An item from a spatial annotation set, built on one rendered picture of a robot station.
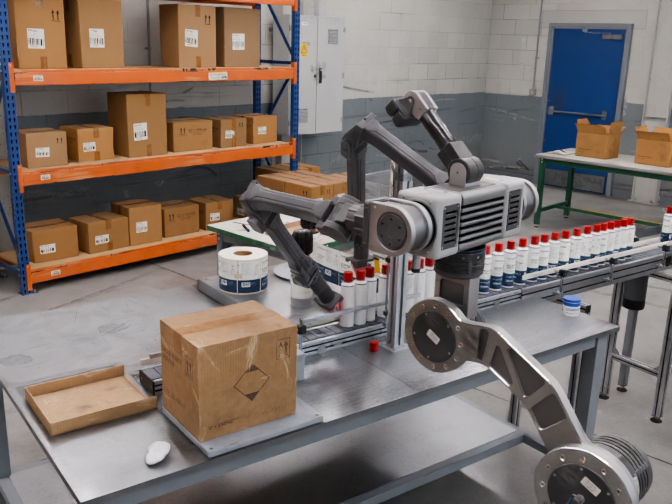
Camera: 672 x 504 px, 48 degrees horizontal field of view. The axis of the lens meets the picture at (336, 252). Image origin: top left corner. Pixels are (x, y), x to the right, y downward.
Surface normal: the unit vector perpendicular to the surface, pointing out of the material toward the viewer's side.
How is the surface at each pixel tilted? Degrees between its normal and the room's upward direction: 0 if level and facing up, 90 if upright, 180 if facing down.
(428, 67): 90
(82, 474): 0
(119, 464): 0
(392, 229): 90
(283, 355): 90
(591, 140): 91
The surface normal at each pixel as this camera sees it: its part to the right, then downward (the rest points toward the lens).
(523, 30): -0.69, 0.18
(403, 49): 0.73, 0.21
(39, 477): 0.03, -0.96
